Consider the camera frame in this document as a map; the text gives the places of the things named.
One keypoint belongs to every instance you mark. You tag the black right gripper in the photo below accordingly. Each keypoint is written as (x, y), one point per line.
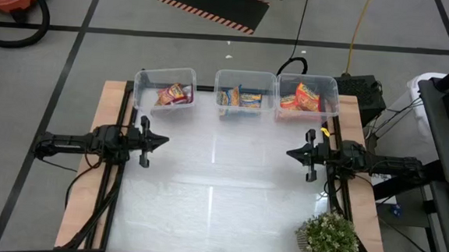
(310, 158)

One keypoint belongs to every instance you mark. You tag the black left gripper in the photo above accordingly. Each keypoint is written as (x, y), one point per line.
(145, 142)

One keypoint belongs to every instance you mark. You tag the blue Maruchan ramen pack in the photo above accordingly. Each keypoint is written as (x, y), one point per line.
(230, 97)
(250, 100)

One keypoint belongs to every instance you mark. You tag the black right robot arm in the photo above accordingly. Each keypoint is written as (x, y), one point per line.
(382, 163)

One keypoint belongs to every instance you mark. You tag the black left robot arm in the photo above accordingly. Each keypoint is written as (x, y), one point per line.
(71, 144)

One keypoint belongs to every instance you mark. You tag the yellow tag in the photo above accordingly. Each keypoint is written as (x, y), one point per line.
(324, 132)

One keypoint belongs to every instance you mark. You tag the clear plastic bin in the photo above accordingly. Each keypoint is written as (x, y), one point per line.
(330, 93)
(247, 78)
(149, 78)

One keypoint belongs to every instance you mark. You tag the black equipment box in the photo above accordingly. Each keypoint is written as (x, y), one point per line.
(359, 97)

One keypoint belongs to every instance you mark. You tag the white paper sheet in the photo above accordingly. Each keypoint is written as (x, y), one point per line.
(382, 178)

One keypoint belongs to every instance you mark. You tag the small potted green plant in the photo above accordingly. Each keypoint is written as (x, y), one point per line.
(328, 240)

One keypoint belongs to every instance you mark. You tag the black cart beam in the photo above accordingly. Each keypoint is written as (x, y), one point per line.
(404, 184)

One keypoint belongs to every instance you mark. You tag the small blue object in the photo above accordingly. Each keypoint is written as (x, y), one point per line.
(396, 209)

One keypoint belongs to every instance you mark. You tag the black hazard-striped floor mat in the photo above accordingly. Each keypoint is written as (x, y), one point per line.
(200, 3)

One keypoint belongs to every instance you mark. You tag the grey equipment cart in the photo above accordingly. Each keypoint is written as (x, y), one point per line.
(447, 147)

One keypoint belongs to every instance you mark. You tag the black aluminium table frame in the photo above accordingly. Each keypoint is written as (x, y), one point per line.
(116, 182)

